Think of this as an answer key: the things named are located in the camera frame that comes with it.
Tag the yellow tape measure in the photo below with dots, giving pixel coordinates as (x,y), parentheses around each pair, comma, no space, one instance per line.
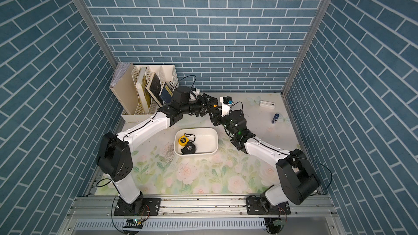
(186,138)

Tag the white book in organizer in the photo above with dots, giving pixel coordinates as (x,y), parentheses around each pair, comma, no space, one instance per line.
(143,94)

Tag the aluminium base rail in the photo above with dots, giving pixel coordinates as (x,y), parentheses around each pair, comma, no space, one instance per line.
(198,206)

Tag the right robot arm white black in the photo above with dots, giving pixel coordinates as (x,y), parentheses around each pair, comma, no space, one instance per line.
(297,178)

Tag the green circuit board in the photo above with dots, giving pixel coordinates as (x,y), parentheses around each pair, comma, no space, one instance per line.
(279,222)
(134,223)

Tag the left green circuit board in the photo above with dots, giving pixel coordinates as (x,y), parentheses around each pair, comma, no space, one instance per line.
(134,223)

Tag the white vented cable duct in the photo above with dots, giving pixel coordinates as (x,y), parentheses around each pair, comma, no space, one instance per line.
(172,224)

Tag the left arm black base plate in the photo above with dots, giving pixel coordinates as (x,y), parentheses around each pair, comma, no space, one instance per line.
(140,207)

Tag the floral table mat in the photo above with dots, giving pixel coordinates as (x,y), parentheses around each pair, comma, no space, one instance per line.
(158,170)

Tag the small blue bottle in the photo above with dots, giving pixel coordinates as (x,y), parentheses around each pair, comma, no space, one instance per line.
(275,118)

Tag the beige folder with papers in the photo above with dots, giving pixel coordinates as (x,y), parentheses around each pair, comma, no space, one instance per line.
(123,87)

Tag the black notebook in organizer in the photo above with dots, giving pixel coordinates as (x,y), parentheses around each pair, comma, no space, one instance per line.
(154,88)

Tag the blue book in organizer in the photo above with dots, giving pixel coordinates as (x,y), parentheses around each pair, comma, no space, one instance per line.
(166,93)

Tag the white storage box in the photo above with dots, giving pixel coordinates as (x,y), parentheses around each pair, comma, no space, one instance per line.
(206,141)

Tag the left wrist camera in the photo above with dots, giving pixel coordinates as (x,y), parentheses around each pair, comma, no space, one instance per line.
(194,92)

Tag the right green circuit board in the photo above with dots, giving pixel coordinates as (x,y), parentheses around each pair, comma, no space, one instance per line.
(279,222)

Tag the small white rectangular box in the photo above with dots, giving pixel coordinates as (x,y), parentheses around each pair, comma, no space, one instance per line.
(267,104)

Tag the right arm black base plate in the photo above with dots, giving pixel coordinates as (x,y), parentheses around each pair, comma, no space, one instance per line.
(254,206)

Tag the white desktop file organizer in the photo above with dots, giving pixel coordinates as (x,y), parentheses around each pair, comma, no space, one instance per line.
(166,73)

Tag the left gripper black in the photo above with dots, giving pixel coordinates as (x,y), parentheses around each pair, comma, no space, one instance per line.
(202,105)

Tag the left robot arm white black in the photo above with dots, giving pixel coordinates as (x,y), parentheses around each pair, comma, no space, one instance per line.
(115,152)

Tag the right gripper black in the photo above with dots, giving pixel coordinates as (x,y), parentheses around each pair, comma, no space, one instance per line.
(218,118)

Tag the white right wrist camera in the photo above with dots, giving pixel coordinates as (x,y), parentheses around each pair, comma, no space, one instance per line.
(226,104)

